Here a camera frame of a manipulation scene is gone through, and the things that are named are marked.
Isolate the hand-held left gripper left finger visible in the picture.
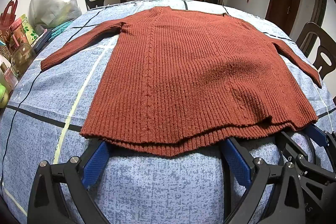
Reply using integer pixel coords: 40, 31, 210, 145
28, 140, 111, 224

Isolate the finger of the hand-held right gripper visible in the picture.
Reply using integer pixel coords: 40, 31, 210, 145
278, 131, 309, 169
306, 124, 336, 147

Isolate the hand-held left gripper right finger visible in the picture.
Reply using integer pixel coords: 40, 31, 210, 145
221, 138, 306, 224

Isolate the rust knit sweater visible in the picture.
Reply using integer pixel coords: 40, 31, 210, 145
41, 6, 323, 157

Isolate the blue checked tablecloth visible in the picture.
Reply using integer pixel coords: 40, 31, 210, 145
0, 0, 336, 224

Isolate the light green round container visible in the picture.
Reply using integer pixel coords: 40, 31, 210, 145
0, 84, 9, 108

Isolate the narrow brown door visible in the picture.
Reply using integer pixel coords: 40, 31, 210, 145
306, 0, 328, 30

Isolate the pale cosmetic box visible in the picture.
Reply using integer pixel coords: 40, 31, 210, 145
0, 55, 16, 93

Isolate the glass jar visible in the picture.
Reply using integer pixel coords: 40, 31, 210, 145
12, 43, 36, 75

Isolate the teal crochet mat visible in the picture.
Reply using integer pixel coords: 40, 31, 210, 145
49, 20, 74, 39

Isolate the green leaf printed bag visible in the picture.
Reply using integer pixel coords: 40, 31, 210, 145
21, 14, 38, 45

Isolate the pink gift bag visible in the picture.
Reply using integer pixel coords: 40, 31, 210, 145
9, 17, 29, 51

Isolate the white plastic bag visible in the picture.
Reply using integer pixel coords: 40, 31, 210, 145
29, 0, 82, 29

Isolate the red gift bag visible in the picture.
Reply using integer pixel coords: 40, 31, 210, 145
0, 0, 19, 30

